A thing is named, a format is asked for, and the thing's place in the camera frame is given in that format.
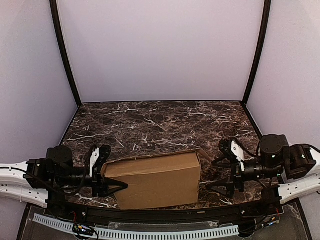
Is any brown cardboard box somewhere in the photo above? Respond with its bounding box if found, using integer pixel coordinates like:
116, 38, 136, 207
101, 148, 210, 210

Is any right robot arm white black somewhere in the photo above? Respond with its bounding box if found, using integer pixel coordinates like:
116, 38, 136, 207
206, 134, 320, 205

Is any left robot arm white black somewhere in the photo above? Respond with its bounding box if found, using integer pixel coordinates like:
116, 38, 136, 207
0, 145, 129, 208

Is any left small circuit board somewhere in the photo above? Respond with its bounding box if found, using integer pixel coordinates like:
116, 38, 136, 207
72, 223, 95, 237

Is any small circuit board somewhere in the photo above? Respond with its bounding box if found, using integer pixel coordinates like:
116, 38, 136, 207
72, 223, 95, 237
256, 216, 281, 229

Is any right small circuit board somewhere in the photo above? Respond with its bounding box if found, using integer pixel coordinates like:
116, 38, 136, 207
256, 216, 281, 229

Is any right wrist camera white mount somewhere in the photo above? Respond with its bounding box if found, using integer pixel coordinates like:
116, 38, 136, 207
218, 138, 245, 164

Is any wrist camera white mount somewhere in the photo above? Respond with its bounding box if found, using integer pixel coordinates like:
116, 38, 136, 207
89, 144, 111, 178
218, 138, 245, 164

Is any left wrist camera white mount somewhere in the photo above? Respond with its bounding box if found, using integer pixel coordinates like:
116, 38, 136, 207
89, 144, 111, 178

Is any white slotted cable duct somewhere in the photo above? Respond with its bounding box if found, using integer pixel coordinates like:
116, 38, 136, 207
32, 213, 239, 240

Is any black front frame rail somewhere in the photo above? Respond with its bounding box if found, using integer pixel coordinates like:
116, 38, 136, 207
46, 200, 283, 224

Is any right black frame post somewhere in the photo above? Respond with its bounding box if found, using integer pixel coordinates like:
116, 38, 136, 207
241, 0, 272, 108

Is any black frame post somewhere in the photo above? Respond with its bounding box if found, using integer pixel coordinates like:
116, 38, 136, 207
49, 0, 82, 108
241, 0, 272, 108

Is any left black frame post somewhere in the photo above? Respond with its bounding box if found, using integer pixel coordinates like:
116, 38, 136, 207
49, 0, 82, 108

